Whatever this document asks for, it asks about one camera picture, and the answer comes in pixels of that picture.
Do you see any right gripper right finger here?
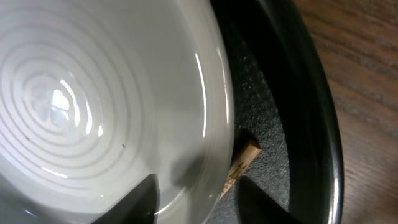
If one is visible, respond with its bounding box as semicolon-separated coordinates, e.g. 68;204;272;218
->
238;176;300;224

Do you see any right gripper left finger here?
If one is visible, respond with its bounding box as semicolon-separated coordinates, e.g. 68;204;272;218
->
93;174;160;224

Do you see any wooden chopstick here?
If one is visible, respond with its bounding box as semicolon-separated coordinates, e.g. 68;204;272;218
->
220;141;262;198

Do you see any round black tray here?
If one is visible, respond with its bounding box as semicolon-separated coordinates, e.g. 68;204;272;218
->
212;1;344;223

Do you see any grey plate with food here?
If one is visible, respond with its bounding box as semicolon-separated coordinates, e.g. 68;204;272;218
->
1;0;234;223

